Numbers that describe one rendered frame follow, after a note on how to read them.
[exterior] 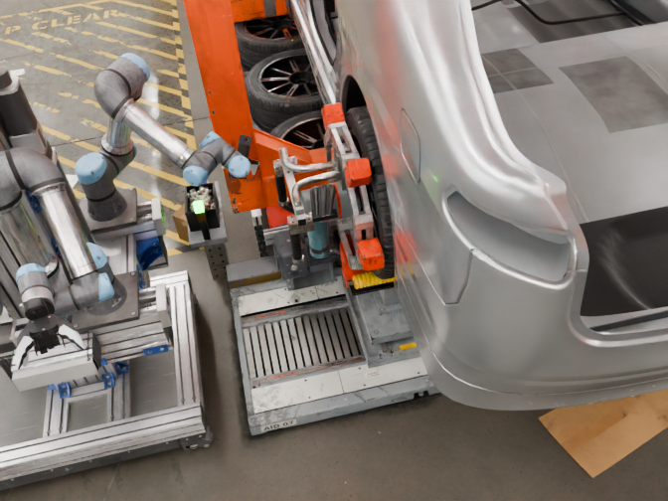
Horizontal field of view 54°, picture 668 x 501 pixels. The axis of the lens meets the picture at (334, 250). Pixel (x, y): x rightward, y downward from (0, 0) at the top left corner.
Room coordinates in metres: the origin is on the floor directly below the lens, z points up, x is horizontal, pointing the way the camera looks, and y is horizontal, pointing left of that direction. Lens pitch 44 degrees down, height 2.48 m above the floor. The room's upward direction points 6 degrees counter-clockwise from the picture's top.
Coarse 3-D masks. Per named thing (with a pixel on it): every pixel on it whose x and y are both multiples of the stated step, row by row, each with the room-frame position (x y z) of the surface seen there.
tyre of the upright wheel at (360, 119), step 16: (352, 112) 2.05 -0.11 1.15; (368, 112) 2.02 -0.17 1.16; (352, 128) 2.04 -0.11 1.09; (368, 128) 1.90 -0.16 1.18; (368, 144) 1.84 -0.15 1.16; (384, 176) 1.73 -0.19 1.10; (384, 192) 1.69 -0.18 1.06; (384, 208) 1.66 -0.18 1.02; (384, 224) 1.64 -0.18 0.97; (384, 240) 1.63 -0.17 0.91; (384, 256) 1.63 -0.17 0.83; (384, 272) 1.65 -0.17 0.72
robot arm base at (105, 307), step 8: (112, 280) 1.55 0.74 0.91; (120, 288) 1.56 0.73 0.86; (112, 296) 1.53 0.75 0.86; (120, 296) 1.54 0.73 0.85; (96, 304) 1.50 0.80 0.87; (104, 304) 1.50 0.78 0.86; (112, 304) 1.51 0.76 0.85; (120, 304) 1.52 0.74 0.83; (88, 312) 1.50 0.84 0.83; (96, 312) 1.49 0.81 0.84; (104, 312) 1.49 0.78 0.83
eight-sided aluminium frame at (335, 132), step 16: (336, 128) 2.01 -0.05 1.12; (336, 144) 1.92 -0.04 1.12; (352, 144) 1.90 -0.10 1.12; (352, 192) 1.74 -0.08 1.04; (352, 208) 1.70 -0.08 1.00; (368, 208) 1.70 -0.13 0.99; (352, 224) 2.03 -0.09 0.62; (368, 224) 1.67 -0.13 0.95; (352, 240) 1.97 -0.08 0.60; (352, 256) 1.85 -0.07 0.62
